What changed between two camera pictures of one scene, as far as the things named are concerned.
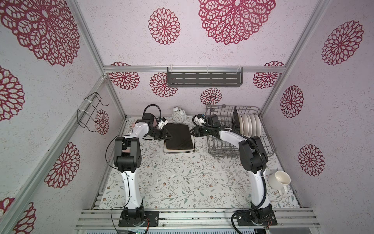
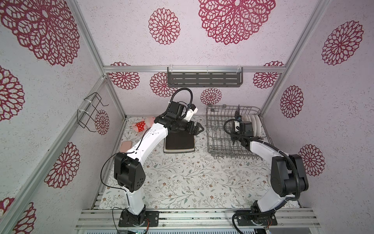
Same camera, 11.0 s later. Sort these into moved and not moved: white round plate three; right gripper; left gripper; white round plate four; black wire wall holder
Moved: left gripper; right gripper
Not moved: white round plate three; white round plate four; black wire wall holder
